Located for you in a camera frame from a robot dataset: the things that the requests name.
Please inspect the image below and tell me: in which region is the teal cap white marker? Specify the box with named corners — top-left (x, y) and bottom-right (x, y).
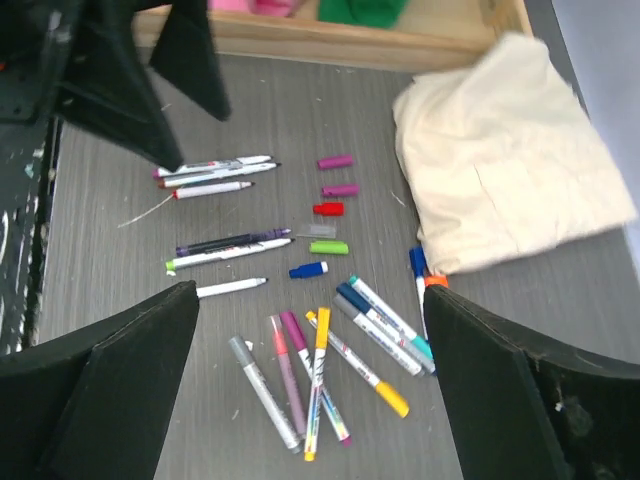
top-left (349, 275), bottom-right (433, 360)

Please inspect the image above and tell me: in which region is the beige folded cloth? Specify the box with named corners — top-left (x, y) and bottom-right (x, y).
top-left (393, 33), bottom-right (637, 275)

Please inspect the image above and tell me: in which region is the grey end white marker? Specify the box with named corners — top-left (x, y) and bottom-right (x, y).
top-left (228, 335), bottom-right (302, 454)

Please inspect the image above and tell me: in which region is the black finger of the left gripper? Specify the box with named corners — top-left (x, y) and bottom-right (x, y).
top-left (55, 1), bottom-right (183, 170)
top-left (150, 0), bottom-right (231, 121)

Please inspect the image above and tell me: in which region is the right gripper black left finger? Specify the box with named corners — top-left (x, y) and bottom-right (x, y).
top-left (1, 281), bottom-right (199, 479)

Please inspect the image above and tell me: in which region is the orange black highlighter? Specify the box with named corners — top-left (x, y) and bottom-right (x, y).
top-left (424, 275), bottom-right (449, 288)

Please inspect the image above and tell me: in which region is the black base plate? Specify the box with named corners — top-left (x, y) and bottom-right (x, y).
top-left (1, 119), bottom-right (61, 355)

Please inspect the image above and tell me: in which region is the blue cap white marker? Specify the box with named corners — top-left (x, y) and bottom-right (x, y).
top-left (409, 246), bottom-right (428, 339)

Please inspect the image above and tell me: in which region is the wooden clothes rack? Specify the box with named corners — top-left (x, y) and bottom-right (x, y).
top-left (132, 0), bottom-right (534, 74)

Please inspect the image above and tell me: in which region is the lilac pen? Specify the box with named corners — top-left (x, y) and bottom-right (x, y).
top-left (269, 315), bottom-right (307, 438)

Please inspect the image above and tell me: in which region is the green shirt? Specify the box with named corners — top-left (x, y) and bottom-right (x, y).
top-left (317, 0), bottom-right (408, 29)

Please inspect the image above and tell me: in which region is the magenta pen cap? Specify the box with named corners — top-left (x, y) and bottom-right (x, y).
top-left (317, 155), bottom-right (354, 170)
top-left (321, 184), bottom-right (360, 198)

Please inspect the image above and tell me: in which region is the dark purple clear pen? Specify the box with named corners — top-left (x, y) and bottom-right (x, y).
top-left (175, 228), bottom-right (292, 257)

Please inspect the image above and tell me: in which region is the yellow end rainbow pen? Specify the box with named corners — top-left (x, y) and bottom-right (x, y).
top-left (304, 307), bottom-right (331, 462)

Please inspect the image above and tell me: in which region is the blue end white marker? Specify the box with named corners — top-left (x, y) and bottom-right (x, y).
top-left (196, 277), bottom-right (268, 299)

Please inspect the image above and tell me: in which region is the clear pen cap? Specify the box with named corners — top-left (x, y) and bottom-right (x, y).
top-left (296, 224), bottom-right (337, 240)

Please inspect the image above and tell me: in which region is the pink shirt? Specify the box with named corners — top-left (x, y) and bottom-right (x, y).
top-left (207, 0), bottom-right (303, 17)

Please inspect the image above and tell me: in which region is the green cap rainbow pen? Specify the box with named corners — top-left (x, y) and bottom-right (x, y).
top-left (165, 238), bottom-right (294, 272)

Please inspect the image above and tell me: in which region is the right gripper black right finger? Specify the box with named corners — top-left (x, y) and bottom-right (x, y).
top-left (424, 285), bottom-right (639, 479)

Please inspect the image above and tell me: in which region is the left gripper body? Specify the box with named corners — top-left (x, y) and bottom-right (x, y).
top-left (1, 1), bottom-right (89, 125)

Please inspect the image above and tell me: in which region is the green pen cap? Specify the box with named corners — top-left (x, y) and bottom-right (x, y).
top-left (309, 240), bottom-right (349, 255)

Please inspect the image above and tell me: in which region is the red cap white pen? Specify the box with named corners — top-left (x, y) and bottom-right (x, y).
top-left (172, 181), bottom-right (255, 200)

